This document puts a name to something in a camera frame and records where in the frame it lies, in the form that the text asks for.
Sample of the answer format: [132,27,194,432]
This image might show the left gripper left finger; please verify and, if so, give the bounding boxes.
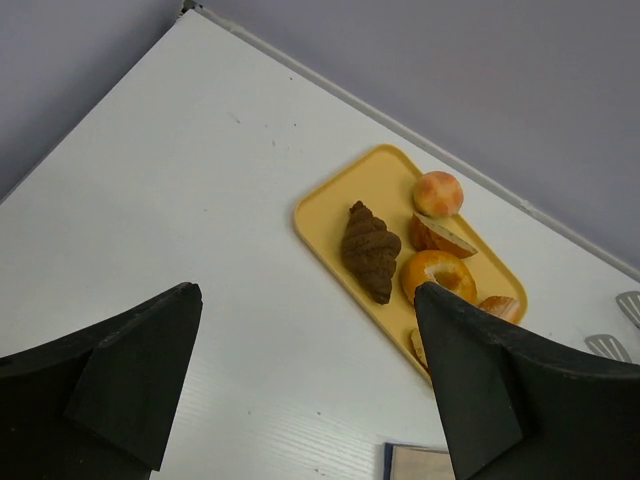
[1,282,203,479]

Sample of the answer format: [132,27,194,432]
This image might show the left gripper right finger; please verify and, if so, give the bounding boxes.
[414,282,639,479]

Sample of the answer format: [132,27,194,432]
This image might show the glazed oval bun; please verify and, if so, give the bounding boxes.
[478,295,522,324]

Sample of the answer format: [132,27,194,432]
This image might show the metal tongs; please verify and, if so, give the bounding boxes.
[584,290,640,365]

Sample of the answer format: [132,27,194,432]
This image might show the seeded bread slice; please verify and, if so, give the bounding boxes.
[409,328,429,371]

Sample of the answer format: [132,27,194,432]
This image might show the halved brown bread wedge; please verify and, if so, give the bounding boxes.
[409,213,478,259]

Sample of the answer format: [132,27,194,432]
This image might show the round pink bread roll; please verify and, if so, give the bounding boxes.
[412,171,464,218]

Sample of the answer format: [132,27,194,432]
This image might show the blue beige placemat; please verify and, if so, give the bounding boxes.
[382,442,455,480]

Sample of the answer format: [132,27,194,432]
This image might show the orange bagel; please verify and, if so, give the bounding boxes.
[400,250,478,305]

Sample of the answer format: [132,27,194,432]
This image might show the chocolate croissant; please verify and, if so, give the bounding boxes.
[340,201,402,305]

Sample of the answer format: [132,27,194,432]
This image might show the yellow tray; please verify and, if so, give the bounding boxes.
[294,145,528,377]

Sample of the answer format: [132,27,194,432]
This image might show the metal table edge rail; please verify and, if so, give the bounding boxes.
[195,1,639,277]

